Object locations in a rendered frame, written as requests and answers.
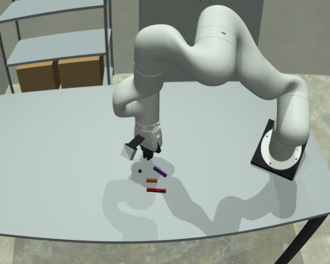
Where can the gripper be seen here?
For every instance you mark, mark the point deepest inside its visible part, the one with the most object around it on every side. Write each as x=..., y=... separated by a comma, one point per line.
x=147, y=145

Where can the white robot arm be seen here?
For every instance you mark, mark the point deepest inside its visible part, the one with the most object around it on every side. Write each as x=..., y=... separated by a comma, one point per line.
x=212, y=61

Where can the purple rod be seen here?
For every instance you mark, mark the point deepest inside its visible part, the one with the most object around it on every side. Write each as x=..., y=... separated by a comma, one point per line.
x=159, y=171

